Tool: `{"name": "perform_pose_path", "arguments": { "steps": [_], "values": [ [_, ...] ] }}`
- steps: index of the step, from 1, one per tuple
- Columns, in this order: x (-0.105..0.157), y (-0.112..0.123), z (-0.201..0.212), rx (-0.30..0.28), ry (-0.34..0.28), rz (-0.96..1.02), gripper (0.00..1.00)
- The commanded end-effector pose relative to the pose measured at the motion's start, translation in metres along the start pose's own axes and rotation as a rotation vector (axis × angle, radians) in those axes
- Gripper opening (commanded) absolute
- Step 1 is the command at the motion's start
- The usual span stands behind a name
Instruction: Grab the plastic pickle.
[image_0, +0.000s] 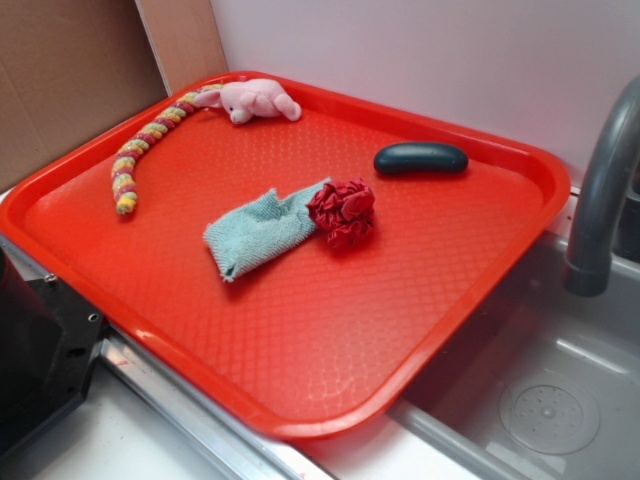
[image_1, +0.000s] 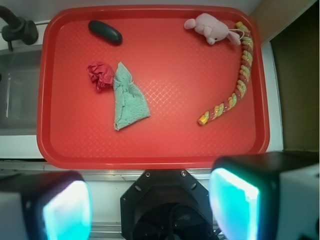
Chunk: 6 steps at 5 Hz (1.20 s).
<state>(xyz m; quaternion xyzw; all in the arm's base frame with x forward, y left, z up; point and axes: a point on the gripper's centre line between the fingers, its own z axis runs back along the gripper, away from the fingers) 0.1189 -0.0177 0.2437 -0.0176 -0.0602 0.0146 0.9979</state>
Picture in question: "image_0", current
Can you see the dark green plastic pickle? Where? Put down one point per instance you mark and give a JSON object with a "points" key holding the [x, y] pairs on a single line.
{"points": [[420, 157]]}

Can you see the red fabric scrunchie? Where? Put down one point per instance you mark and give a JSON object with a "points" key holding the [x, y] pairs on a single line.
{"points": [[345, 210]]}

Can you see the light blue cloth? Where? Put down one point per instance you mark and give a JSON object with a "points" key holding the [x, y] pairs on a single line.
{"points": [[260, 231]]}

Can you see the red plastic tray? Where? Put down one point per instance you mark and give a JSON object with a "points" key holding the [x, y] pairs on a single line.
{"points": [[316, 341]]}

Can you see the pink plush pig toy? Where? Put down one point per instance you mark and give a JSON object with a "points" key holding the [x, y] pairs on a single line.
{"points": [[244, 100]]}

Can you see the grey plastic sink basin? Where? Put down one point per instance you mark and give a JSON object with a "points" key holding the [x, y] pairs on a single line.
{"points": [[538, 383]]}

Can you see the grey toy faucet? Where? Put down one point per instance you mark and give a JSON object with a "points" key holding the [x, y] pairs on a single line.
{"points": [[606, 220]]}

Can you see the brown cardboard panel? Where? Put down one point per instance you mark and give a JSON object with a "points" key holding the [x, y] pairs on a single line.
{"points": [[70, 70]]}

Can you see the twisted multicolour rope toy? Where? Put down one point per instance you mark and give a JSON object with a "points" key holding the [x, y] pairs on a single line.
{"points": [[123, 184]]}

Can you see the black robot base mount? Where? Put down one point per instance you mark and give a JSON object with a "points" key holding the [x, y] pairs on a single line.
{"points": [[50, 338]]}

